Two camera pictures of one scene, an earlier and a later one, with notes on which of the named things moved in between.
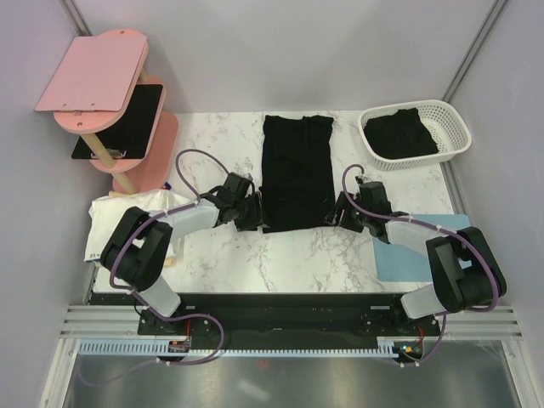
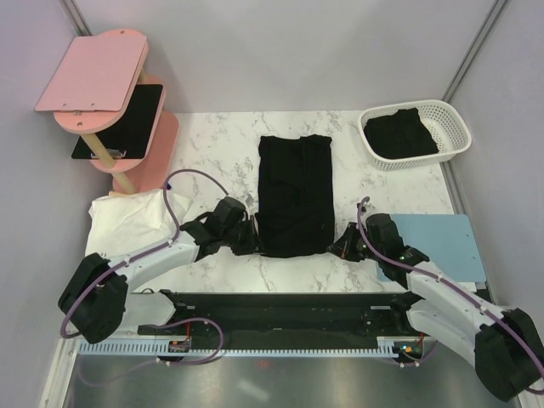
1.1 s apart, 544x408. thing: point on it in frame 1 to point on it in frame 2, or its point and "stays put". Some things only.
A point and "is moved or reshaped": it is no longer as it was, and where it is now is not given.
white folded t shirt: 105,212 stays put
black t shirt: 297,184 is moved or reshaped
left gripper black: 256,218 to 252,245
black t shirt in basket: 400,135 stays put
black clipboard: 129,138 stays put
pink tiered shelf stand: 94,82 stays put
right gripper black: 342,203 to 342,246
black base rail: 277,314 stays put
